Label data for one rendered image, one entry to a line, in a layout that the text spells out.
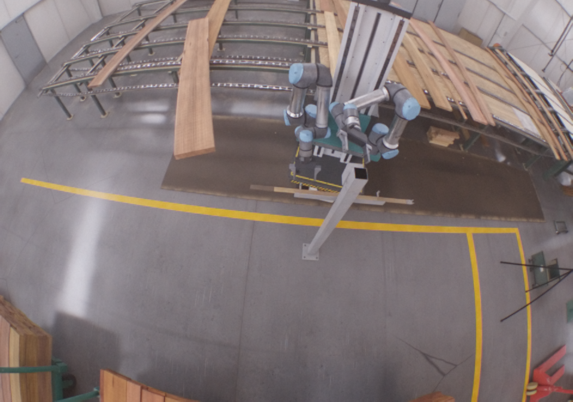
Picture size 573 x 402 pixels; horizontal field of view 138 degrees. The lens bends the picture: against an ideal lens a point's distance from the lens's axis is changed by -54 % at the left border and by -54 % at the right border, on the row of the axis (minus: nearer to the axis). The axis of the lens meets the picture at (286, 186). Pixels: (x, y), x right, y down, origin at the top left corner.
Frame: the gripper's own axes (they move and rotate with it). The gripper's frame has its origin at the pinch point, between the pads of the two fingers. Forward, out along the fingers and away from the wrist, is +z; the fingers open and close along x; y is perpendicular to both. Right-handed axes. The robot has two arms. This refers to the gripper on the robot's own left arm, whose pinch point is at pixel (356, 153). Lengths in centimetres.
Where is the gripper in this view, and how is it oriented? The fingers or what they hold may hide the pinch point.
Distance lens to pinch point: 108.6
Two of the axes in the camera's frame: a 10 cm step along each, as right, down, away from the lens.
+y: 4.8, -4.0, -7.8
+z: -0.7, 8.6, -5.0
